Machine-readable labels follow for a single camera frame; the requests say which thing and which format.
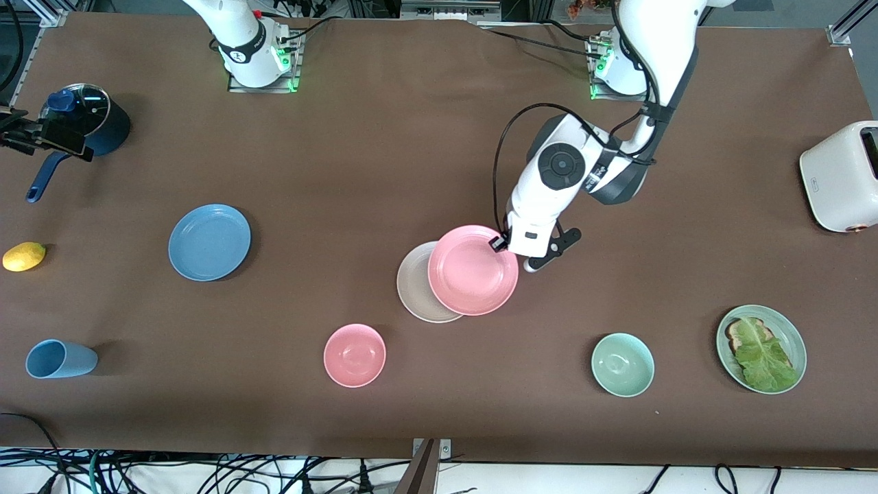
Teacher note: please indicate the green lettuce leaf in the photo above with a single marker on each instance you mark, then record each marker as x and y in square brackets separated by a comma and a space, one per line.
[761, 360]

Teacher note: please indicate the aluminium frame profile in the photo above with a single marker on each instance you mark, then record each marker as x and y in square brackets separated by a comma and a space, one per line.
[51, 14]
[850, 24]

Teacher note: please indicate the dark stand bar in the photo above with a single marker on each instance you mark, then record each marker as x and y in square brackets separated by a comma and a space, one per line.
[418, 477]

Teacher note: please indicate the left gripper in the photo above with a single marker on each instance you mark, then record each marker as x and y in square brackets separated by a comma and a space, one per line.
[499, 243]

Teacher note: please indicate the toasted bread slice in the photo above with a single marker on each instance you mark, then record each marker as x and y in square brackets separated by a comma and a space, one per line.
[734, 336]

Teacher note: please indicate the blue cup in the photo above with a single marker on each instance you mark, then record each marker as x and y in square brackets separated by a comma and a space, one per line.
[62, 359]

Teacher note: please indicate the beige plate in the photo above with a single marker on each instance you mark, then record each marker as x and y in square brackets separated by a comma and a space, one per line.
[411, 288]

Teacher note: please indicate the grey metal rail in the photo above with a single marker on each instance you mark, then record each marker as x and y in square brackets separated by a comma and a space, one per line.
[449, 8]

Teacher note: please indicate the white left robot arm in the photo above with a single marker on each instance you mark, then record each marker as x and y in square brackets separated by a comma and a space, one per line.
[665, 41]

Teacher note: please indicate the mint green plate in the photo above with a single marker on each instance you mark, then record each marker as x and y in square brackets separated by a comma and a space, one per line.
[789, 336]

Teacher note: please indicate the mint green bowl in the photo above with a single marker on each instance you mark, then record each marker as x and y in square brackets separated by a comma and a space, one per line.
[622, 365]

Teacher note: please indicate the pink bowl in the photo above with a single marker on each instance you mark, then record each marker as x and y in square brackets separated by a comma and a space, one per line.
[354, 355]

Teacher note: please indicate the blue plate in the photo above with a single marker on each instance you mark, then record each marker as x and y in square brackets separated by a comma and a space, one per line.
[209, 242]

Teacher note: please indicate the brown table cloth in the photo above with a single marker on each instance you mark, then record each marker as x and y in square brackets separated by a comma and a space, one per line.
[343, 171]

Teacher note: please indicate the pink plate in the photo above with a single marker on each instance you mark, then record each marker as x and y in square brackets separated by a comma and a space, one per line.
[473, 271]

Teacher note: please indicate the orange brown background item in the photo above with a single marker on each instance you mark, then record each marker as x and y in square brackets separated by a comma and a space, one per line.
[579, 7]

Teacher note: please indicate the small metal bracket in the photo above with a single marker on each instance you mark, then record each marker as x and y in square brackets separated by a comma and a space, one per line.
[446, 449]

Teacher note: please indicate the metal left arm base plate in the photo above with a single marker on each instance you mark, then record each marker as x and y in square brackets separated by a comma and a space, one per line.
[603, 96]

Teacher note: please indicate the white toaster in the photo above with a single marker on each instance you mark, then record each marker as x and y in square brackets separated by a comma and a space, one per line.
[840, 178]

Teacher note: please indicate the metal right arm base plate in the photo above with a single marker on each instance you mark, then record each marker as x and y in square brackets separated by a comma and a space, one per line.
[288, 88]

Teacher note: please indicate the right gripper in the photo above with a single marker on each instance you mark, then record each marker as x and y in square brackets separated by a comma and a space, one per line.
[19, 135]

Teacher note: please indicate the yellow lemon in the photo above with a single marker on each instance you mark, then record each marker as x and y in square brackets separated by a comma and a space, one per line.
[24, 256]

